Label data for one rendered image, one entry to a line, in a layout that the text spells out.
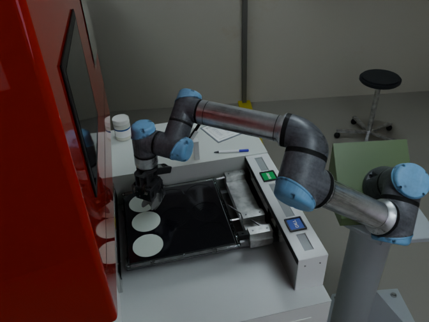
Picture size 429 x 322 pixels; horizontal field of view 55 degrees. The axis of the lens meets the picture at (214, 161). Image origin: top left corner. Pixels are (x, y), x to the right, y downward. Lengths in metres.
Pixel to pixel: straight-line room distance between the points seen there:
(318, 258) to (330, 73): 3.07
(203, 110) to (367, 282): 1.04
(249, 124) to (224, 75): 2.81
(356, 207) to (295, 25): 2.84
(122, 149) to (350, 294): 1.15
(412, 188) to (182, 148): 0.71
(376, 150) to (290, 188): 0.62
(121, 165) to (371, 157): 0.95
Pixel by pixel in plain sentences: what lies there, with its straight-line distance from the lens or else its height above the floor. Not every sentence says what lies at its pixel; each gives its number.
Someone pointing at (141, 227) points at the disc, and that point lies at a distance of 1.45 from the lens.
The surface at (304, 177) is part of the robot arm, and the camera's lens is 1.08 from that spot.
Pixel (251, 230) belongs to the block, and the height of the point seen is 0.91.
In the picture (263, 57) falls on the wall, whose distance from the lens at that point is 3.95.
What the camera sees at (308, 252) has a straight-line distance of 1.27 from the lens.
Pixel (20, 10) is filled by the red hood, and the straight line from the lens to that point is 0.50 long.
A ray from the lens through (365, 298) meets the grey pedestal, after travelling 1.95.
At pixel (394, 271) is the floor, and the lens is 2.61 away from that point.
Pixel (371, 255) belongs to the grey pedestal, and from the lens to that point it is 1.74.
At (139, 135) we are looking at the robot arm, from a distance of 1.24.
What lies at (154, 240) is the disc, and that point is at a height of 0.90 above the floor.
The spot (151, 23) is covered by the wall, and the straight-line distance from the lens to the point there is 3.79.
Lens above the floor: 1.89
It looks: 35 degrees down
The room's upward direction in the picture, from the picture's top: 3 degrees counter-clockwise
